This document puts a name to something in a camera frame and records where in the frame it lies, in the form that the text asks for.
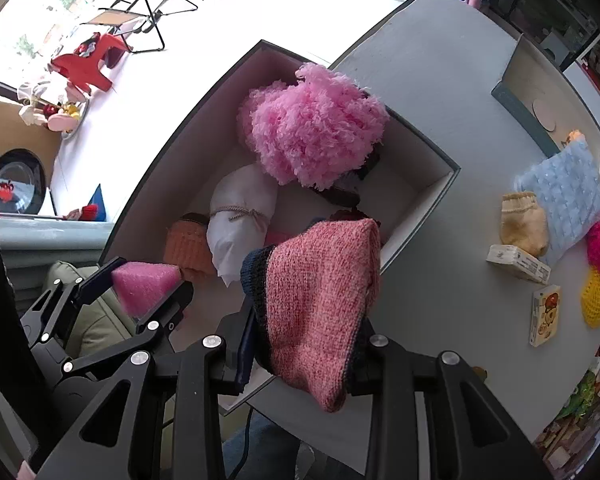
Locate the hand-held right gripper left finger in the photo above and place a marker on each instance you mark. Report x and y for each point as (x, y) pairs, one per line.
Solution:
(245, 355)

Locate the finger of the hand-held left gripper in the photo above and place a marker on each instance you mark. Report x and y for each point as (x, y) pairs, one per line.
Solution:
(167, 310)
(97, 277)

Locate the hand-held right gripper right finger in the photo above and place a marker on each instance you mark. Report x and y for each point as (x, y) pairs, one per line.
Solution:
(380, 360)

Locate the pink foam wedge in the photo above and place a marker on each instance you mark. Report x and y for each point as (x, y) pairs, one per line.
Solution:
(142, 282)

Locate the pink knit hat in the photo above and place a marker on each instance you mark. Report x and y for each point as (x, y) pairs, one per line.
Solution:
(320, 305)

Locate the large grey storage box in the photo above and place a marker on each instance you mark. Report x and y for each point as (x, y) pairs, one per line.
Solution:
(420, 170)

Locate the pink fluffy yarn bundle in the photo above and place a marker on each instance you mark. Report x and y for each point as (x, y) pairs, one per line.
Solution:
(310, 130)

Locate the person's left forearm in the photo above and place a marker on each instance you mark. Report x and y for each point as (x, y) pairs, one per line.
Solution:
(26, 471)

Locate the olive green cushion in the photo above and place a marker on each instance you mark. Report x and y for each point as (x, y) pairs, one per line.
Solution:
(87, 320)

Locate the orange knit item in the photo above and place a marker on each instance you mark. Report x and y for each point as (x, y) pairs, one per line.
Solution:
(187, 247)

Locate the blue triangular flag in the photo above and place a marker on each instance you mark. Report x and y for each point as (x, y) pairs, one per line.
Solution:
(98, 204)

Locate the person's legs in jeans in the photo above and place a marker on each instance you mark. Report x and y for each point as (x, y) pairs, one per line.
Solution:
(260, 452)

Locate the white tied cloth bundle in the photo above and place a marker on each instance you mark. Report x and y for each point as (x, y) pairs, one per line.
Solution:
(240, 220)

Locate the black round plate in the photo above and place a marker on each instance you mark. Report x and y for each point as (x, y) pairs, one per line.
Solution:
(15, 182)

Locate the small cream printed box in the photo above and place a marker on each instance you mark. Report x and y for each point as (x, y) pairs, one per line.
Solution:
(520, 262)

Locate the cartoon print tissue box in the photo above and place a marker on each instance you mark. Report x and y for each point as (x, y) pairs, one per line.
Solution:
(546, 316)

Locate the pile of plush toys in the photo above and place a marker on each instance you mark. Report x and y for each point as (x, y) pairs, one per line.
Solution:
(55, 110)

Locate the cardboard box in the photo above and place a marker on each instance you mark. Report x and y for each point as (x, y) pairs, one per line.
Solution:
(10, 127)

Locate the beige knit sock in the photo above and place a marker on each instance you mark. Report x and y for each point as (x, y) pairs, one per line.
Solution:
(525, 222)

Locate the pile of snack packets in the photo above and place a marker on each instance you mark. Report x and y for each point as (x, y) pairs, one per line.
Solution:
(580, 410)

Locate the red plastic stool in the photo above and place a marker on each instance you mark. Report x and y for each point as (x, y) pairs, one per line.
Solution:
(87, 62)

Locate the yellow foam mesh sleeve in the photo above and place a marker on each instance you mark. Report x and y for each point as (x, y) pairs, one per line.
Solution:
(595, 295)

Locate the light blue bubble blanket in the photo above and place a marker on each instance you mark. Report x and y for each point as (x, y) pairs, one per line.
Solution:
(565, 200)

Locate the black folding chair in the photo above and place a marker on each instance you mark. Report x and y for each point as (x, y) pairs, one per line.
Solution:
(135, 10)

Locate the round wooden disc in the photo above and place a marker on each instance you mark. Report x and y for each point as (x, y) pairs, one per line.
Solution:
(547, 116)

